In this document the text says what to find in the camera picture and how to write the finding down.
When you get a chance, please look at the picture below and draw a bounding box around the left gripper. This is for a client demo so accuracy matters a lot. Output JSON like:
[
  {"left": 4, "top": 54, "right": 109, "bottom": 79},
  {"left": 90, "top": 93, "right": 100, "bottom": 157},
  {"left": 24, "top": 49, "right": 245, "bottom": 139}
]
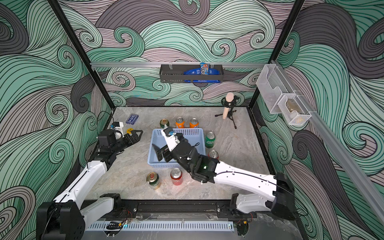
[{"left": 110, "top": 130, "right": 142, "bottom": 155}]

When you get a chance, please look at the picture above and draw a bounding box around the red cola can front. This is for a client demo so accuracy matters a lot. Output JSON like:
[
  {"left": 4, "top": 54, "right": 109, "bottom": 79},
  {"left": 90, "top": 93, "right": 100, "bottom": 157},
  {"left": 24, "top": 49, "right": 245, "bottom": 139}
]
[{"left": 170, "top": 168, "right": 183, "bottom": 186}]

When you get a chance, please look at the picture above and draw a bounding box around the red cola can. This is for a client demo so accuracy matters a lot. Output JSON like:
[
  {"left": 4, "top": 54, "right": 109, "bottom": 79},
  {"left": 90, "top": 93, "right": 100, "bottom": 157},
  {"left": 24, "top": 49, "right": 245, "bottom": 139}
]
[
  {"left": 208, "top": 149, "right": 219, "bottom": 159},
  {"left": 170, "top": 168, "right": 183, "bottom": 186}
]

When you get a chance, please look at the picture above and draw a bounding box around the green gold can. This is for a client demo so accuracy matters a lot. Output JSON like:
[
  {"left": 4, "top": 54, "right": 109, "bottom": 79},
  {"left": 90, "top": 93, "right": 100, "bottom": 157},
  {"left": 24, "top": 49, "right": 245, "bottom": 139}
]
[{"left": 146, "top": 172, "right": 161, "bottom": 190}]

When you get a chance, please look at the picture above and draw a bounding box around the green white can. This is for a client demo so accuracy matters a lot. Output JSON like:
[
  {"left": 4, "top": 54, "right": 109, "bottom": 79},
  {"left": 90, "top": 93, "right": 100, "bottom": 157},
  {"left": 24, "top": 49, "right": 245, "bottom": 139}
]
[{"left": 160, "top": 119, "right": 170, "bottom": 129}]

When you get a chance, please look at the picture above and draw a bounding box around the orange can back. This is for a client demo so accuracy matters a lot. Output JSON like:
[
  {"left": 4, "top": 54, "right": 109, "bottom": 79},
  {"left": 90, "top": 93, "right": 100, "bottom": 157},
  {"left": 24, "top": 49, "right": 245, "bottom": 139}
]
[
  {"left": 175, "top": 117, "right": 185, "bottom": 129},
  {"left": 190, "top": 118, "right": 199, "bottom": 128}
]

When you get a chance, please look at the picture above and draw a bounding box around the green sprite can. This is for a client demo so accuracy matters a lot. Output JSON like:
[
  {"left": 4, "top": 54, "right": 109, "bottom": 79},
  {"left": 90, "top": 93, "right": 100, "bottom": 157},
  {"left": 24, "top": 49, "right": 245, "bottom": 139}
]
[{"left": 205, "top": 131, "right": 216, "bottom": 149}]

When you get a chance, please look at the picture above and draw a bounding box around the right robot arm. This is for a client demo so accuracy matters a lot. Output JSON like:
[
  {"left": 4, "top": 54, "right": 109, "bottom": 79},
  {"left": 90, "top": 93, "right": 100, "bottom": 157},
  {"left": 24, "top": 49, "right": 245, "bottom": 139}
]
[{"left": 152, "top": 132, "right": 297, "bottom": 221}]

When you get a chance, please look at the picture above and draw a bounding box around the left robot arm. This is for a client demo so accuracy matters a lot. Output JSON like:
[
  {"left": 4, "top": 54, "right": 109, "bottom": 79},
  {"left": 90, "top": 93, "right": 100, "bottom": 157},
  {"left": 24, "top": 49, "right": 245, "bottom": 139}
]
[{"left": 36, "top": 129, "right": 143, "bottom": 240}]

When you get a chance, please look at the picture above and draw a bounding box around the light blue plastic basket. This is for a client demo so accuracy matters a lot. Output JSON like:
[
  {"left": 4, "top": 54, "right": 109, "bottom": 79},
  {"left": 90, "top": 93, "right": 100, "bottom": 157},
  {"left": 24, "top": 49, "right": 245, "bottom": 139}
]
[{"left": 147, "top": 128, "right": 206, "bottom": 168}]

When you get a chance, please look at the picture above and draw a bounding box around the blue card box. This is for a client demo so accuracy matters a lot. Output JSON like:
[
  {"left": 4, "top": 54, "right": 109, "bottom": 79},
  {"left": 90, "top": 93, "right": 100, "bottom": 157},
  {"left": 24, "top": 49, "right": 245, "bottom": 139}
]
[{"left": 126, "top": 114, "right": 139, "bottom": 125}]

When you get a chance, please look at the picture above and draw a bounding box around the black microphone tripod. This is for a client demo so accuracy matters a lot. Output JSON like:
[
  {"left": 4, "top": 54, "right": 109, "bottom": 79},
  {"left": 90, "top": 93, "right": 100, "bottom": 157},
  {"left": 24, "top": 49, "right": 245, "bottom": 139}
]
[{"left": 215, "top": 95, "right": 240, "bottom": 129}]

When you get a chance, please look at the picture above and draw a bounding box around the beige microphone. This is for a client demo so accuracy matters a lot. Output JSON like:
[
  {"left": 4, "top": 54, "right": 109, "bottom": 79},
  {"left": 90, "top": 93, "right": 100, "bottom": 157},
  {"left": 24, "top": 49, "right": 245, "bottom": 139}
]
[{"left": 222, "top": 92, "right": 235, "bottom": 120}]

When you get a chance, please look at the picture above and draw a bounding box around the blue snack packet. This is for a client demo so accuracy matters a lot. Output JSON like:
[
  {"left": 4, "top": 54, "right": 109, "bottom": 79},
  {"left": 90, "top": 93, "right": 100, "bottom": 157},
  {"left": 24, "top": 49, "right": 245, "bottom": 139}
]
[{"left": 184, "top": 63, "right": 221, "bottom": 83}]

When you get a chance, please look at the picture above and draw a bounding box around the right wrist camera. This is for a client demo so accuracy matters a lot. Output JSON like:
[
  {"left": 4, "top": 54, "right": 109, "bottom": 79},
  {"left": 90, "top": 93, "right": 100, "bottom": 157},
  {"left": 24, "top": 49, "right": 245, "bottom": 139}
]
[{"left": 162, "top": 127, "right": 180, "bottom": 152}]

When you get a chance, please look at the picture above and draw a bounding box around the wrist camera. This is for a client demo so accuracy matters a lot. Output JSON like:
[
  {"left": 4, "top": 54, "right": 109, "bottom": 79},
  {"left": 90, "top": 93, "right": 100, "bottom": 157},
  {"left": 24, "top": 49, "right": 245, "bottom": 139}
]
[
  {"left": 111, "top": 122, "right": 124, "bottom": 140},
  {"left": 162, "top": 127, "right": 180, "bottom": 152}
]

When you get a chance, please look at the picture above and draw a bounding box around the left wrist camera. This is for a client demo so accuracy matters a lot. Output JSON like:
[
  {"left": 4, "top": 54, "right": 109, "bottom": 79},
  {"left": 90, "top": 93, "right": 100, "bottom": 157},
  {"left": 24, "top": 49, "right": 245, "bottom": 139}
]
[{"left": 111, "top": 122, "right": 124, "bottom": 140}]

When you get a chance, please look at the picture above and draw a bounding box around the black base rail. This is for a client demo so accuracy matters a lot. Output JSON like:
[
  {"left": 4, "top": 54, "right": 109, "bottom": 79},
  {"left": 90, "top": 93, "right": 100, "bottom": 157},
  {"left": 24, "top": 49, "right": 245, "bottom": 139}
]
[{"left": 77, "top": 199, "right": 298, "bottom": 220}]

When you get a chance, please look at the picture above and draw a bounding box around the black wall shelf basket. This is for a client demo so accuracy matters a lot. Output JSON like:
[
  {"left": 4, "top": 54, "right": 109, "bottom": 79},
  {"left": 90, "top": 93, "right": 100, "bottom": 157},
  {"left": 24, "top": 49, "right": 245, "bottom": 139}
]
[{"left": 160, "top": 64, "right": 224, "bottom": 83}]

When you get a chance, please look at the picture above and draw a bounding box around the white perforated cable tray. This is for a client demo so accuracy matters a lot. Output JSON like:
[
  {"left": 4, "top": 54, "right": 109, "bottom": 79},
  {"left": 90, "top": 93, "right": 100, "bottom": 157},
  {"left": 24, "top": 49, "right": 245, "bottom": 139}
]
[{"left": 87, "top": 221, "right": 235, "bottom": 232}]

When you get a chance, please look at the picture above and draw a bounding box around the aluminium wall rail back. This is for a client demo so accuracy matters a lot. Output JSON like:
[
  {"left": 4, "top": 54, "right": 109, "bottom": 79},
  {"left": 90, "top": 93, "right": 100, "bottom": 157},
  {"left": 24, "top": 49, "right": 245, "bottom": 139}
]
[{"left": 91, "top": 61, "right": 266, "bottom": 69}]

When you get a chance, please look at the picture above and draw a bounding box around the aluminium wall rail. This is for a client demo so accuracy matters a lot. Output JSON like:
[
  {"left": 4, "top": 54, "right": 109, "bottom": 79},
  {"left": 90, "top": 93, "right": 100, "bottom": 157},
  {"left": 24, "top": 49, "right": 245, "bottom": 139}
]
[
  {"left": 91, "top": 61, "right": 266, "bottom": 69},
  {"left": 271, "top": 59, "right": 384, "bottom": 223}
]

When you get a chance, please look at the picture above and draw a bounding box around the large clear wall bin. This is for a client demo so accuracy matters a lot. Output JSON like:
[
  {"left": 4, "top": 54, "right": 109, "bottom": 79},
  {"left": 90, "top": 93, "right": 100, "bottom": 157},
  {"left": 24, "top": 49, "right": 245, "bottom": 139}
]
[{"left": 257, "top": 64, "right": 289, "bottom": 114}]

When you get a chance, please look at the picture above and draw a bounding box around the small clear wall bin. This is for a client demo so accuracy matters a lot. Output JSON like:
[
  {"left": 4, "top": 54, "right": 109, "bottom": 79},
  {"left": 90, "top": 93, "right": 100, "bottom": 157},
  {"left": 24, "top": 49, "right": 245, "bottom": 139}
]
[{"left": 278, "top": 94, "right": 311, "bottom": 127}]

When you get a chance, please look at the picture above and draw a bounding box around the aluminium wall rail right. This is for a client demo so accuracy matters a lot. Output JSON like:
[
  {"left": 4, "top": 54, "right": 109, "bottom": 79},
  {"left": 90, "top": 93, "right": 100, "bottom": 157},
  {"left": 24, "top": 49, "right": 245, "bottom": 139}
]
[{"left": 271, "top": 59, "right": 384, "bottom": 223}]

